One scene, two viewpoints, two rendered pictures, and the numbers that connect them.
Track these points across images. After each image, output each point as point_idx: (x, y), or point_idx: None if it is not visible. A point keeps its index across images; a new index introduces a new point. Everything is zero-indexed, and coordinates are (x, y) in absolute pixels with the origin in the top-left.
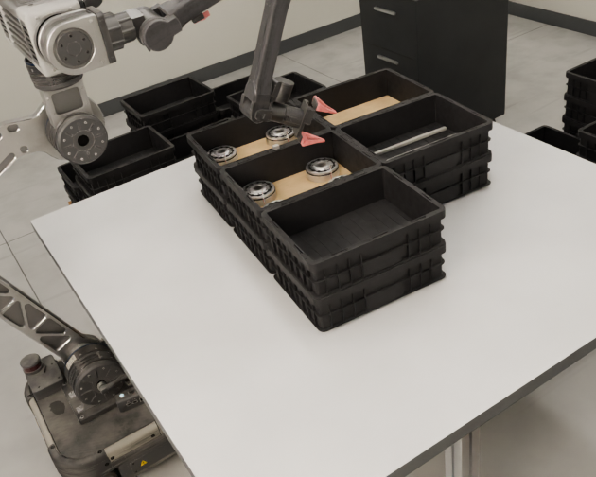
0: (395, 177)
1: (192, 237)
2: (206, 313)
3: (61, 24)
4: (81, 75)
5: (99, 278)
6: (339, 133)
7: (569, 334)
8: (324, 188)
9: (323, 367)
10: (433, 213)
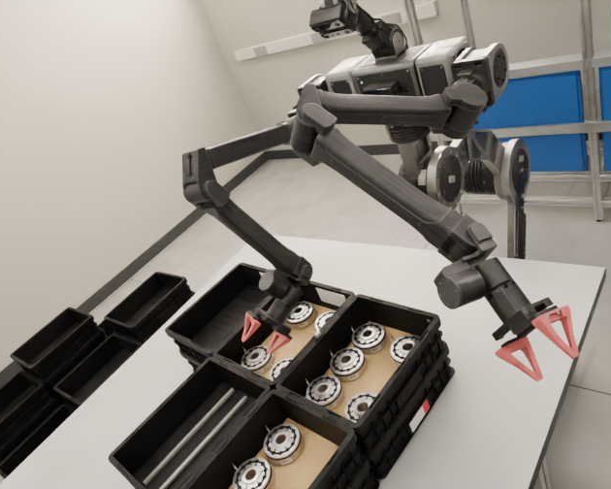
0: (199, 344)
1: None
2: (340, 283)
3: (315, 75)
4: (391, 140)
5: (445, 265)
6: (262, 379)
7: (130, 365)
8: (252, 311)
9: None
10: (172, 322)
